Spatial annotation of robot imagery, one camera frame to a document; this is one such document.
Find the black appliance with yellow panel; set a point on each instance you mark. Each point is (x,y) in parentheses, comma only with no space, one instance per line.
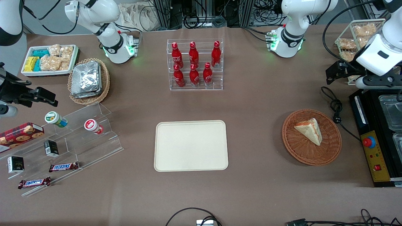
(375,175)

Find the stack of foil containers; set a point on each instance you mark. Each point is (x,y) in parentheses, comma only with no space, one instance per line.
(85,78)

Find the teal snack pack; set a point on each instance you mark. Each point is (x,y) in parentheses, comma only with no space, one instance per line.
(37,66)
(40,53)

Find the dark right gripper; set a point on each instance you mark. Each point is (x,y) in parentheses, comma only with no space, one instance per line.
(12,91)

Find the clear acrylic bottle rack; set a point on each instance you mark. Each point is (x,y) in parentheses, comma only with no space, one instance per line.
(216,78)

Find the light wicker basket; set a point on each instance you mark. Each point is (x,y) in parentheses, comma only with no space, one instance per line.
(105,84)

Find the cream plastic tray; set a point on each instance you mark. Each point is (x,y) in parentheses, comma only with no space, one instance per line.
(191,146)

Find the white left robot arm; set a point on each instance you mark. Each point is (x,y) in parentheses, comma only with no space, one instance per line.
(292,40)

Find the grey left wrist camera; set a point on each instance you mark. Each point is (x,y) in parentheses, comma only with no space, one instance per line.
(364,82)

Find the white rectangular snack tray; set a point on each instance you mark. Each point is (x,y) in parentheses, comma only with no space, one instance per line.
(26,72)

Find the red cookie box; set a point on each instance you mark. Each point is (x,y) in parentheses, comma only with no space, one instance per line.
(19,136)

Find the cracker bag in rack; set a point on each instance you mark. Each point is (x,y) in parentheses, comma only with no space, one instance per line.
(347,44)
(365,30)
(348,56)
(364,41)

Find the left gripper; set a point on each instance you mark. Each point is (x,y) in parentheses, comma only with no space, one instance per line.
(351,68)

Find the red cola bottle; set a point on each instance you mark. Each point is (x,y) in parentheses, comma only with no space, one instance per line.
(193,56)
(194,77)
(207,75)
(215,56)
(179,78)
(176,56)

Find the beige cloth bag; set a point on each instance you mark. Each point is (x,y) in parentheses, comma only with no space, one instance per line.
(135,17)

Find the clear acrylic stepped display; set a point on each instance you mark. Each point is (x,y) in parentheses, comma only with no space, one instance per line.
(78,144)

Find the round brown wicker basket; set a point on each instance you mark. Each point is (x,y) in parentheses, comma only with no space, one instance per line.
(301,150)

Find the small silver device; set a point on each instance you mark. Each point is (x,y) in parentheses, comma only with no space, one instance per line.
(204,223)

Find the Snickers chocolate bar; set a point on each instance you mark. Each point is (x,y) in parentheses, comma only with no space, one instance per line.
(63,167)
(34,182)

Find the rice cracker bag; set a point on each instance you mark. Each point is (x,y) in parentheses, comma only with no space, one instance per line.
(54,49)
(67,53)
(65,65)
(50,63)

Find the aluminium frame post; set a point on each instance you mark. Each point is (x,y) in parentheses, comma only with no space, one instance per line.
(166,12)
(247,12)

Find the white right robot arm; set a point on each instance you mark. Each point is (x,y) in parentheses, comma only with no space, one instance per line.
(113,47)

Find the red lid cup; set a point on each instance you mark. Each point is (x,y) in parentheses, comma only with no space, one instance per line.
(91,125)

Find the red emergency stop button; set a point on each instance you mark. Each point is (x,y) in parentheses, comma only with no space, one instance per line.
(369,142)

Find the green lid cup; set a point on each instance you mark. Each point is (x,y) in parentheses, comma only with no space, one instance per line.
(54,118)

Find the yellow snack pack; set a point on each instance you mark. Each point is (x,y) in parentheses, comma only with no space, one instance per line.
(30,64)

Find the small black box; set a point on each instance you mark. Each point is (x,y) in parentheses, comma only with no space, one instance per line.
(51,148)
(15,164)

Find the triangular sandwich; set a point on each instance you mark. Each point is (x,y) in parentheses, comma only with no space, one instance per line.
(311,130)

